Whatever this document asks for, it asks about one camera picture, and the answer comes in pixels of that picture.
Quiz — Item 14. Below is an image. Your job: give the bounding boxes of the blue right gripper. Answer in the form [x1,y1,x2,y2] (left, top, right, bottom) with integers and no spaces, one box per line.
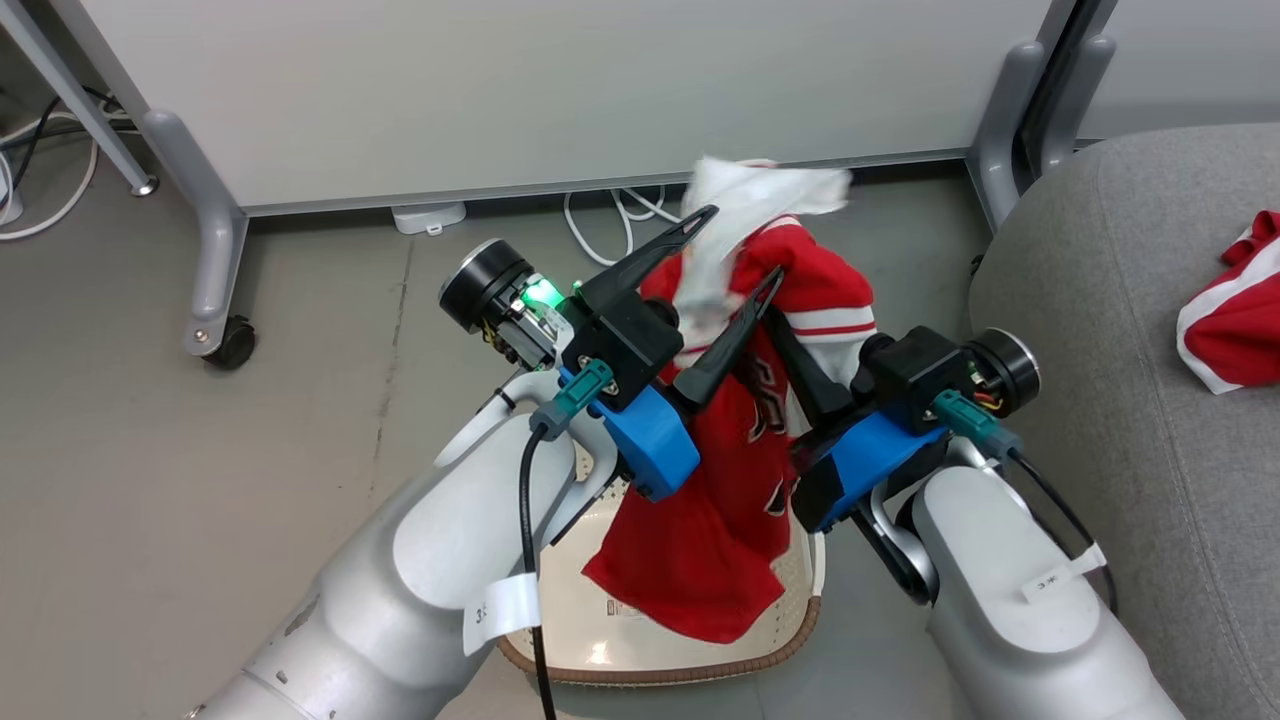
[765,310,1041,533]

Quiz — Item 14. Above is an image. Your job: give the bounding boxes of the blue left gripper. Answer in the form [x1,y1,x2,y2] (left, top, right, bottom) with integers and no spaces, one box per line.
[440,205,786,501]

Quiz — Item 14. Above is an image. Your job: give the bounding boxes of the white cloth garment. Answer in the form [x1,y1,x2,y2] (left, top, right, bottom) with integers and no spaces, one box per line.
[678,155,853,313]

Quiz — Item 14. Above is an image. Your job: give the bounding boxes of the red printed jersey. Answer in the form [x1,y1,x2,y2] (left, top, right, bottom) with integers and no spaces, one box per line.
[582,215,879,646]

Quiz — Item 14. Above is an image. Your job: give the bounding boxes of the red white-trimmed shorts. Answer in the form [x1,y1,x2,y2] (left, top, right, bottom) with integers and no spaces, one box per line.
[1176,209,1280,395]

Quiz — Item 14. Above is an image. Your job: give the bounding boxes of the grey fabric sofa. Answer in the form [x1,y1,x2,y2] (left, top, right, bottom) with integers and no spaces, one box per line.
[967,124,1280,720]

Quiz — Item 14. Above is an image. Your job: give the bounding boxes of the large white partition panel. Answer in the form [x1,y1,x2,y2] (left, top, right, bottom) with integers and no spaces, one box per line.
[48,0,1073,217]

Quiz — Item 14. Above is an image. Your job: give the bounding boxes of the white power adapter box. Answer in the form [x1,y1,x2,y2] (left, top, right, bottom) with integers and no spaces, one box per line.
[390,201,468,237]

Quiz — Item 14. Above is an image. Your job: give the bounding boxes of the white woven-rim laundry basket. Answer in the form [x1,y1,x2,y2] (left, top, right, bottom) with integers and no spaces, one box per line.
[495,440,829,689]

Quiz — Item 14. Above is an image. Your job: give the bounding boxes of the black caster wheel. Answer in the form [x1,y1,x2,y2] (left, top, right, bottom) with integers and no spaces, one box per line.
[204,315,257,372]

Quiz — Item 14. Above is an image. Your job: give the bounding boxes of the grey partition leg with caster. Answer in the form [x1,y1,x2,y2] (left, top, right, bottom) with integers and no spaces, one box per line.
[140,109,251,358]

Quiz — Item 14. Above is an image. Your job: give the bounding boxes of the narrow white partition panel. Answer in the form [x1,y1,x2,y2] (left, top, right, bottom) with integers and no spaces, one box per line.
[1075,0,1280,141]

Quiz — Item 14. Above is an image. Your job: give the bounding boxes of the grey metal table leg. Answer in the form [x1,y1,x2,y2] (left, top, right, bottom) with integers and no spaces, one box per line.
[0,0,160,197]

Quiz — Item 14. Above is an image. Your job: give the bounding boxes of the white looped floor cable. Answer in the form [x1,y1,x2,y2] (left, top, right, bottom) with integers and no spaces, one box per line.
[563,185,693,267]

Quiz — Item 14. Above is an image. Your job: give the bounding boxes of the teal left camera connector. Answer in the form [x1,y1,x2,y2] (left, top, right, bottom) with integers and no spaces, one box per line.
[530,360,614,441]

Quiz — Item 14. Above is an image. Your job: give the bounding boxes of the teal camera connector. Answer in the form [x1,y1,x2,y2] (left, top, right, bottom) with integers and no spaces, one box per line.
[530,360,614,441]
[933,391,1023,458]

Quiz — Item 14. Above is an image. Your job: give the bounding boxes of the teal right camera connector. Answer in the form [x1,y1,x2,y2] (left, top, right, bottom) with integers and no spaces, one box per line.
[933,391,1023,458]

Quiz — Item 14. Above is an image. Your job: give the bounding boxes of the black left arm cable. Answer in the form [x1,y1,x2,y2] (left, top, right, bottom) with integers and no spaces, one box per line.
[517,420,561,720]

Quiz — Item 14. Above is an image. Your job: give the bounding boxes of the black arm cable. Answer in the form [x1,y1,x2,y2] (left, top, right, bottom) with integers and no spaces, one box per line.
[517,420,561,720]
[1008,450,1121,613]

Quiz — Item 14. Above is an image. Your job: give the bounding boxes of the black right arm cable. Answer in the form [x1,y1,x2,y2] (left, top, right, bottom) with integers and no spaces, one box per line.
[1008,450,1121,613]

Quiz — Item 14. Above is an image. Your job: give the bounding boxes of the white cable tag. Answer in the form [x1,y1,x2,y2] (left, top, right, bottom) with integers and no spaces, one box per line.
[462,572,542,657]
[1020,542,1109,605]

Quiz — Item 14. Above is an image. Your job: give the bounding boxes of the white cable under table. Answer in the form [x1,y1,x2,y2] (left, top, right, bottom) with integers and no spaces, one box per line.
[0,108,101,243]

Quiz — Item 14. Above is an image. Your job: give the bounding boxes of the black cable under table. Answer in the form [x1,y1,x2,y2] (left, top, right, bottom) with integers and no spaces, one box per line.
[0,85,126,196]

